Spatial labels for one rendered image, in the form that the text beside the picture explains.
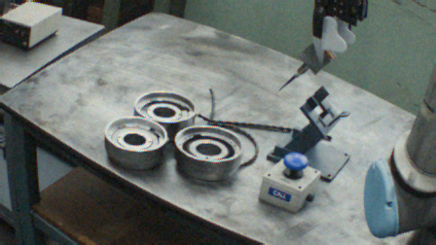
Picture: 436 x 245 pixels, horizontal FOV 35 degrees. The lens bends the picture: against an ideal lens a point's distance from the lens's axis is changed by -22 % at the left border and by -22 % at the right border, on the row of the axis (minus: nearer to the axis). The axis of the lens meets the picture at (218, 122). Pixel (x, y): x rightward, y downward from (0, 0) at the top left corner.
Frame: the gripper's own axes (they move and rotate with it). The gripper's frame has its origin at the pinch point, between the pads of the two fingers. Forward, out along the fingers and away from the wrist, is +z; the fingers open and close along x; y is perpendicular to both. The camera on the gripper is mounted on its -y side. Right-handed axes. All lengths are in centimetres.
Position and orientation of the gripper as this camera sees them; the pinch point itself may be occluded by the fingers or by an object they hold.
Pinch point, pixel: (321, 51)
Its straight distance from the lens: 132.3
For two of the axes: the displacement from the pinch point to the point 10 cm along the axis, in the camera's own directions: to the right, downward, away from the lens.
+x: 4.9, -3.8, 7.8
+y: 8.6, 3.3, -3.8
